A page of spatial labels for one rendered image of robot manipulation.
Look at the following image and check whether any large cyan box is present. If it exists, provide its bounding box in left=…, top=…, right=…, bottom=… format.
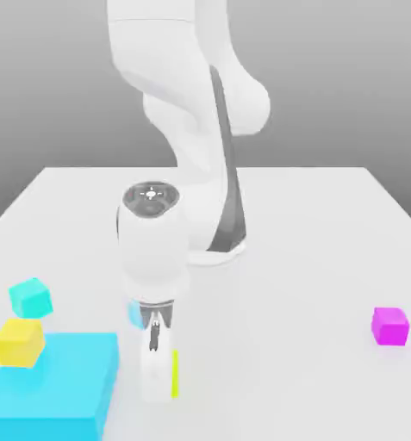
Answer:
left=0, top=332, right=120, bottom=441

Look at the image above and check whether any small teal cube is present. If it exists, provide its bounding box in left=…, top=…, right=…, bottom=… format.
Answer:
left=8, top=277, right=54, bottom=320

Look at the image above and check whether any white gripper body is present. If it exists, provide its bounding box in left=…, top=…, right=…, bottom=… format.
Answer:
left=139, top=325, right=174, bottom=403

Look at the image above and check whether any small lime cube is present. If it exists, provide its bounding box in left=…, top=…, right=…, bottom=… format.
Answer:
left=171, top=349, right=179, bottom=400

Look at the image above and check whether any small magenta cube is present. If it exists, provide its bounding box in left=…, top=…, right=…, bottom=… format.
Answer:
left=371, top=307, right=411, bottom=347

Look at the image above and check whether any small yellow cube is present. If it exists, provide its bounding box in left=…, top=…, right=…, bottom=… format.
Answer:
left=0, top=318, right=47, bottom=369

